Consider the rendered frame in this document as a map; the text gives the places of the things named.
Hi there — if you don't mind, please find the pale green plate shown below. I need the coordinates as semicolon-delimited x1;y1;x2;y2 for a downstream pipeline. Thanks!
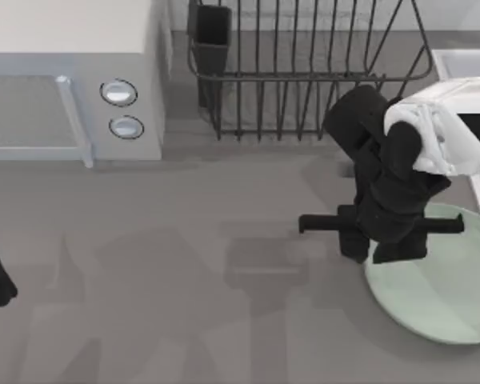
363;202;480;346

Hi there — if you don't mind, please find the white sink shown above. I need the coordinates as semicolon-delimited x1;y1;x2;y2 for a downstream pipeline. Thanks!
430;48;480;224

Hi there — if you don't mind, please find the small round microwave knob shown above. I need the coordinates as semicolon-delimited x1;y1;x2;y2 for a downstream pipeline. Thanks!
108;114;146;142

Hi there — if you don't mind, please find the black cutlery holder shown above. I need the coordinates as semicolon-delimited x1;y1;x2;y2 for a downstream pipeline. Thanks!
186;0;234;109

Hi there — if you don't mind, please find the large round microwave knob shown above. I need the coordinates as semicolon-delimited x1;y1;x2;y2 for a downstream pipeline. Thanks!
99;78;139;109

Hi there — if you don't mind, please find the glass microwave door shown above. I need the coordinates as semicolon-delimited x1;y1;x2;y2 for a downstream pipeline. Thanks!
0;74;94;169

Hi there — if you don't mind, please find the pale microwave oven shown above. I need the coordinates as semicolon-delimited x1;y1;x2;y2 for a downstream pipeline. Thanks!
0;0;174;162

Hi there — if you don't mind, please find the black wire dish rack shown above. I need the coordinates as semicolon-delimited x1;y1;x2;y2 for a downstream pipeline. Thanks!
186;0;434;142

